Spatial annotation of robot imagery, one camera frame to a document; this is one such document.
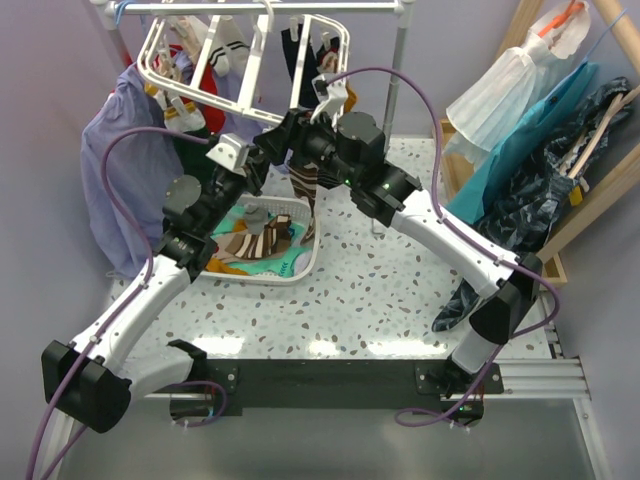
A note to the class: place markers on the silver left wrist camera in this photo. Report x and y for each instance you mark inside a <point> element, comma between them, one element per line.
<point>230,152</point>

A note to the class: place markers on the white perforated laundry basket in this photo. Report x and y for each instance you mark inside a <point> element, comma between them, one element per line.
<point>300,213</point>

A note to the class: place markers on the lavender hanging shirt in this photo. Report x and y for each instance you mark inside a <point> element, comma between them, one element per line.
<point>140,168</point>

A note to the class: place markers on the wooden clothes rack frame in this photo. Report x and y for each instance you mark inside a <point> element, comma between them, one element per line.
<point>456,171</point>

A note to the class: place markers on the grey sock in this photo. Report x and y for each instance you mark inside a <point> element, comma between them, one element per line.
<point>255,217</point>

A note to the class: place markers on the navy patterned hanging sock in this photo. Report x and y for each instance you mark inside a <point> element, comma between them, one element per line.
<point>290,39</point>

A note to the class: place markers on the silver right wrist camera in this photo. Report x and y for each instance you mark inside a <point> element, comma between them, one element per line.
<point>331,92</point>

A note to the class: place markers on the white clip sock hanger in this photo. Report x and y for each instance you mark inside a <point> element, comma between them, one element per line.
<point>206,75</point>

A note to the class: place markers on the mint green sock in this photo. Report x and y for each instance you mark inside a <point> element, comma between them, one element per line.
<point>285,265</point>

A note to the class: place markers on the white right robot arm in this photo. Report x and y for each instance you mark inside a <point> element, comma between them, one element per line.
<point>352,149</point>

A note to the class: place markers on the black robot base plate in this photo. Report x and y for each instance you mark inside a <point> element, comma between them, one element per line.
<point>427,387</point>

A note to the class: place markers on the white pleated hanging garment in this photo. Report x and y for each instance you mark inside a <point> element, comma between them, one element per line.
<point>521,76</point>

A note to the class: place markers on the white black-striped hanging sock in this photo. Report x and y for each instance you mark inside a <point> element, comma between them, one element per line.
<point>230,51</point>

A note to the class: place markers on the light blue wire hanger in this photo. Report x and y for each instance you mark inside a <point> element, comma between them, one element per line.
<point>119,10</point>

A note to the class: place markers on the mustard yellow sock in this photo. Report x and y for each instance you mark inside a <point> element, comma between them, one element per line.
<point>216,266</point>

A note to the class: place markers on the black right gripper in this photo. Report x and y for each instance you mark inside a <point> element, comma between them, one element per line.
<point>293,133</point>

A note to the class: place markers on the dark blue patterned garment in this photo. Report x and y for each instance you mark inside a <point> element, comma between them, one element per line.
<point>521,218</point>

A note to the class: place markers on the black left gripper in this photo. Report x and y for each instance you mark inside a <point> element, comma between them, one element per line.
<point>257,168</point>

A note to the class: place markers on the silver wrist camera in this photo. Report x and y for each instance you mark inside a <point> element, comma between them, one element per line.
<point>331,92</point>
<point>230,152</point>

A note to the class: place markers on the brown patterned sock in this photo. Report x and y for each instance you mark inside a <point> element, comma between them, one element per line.
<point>273,240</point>
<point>304,183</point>

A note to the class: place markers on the red hanging garment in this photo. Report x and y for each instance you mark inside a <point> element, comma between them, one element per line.
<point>165,58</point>

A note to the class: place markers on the dark green dotted sock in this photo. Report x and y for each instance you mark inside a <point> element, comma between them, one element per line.
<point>192,145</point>

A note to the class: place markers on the teal hanging shirt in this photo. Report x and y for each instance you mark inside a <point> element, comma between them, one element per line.
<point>486,184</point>

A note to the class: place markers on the santa patterned hanging sock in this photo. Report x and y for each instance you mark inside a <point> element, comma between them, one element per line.
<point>327,62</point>

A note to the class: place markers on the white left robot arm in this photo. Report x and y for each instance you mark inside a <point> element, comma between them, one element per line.
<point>92,378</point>

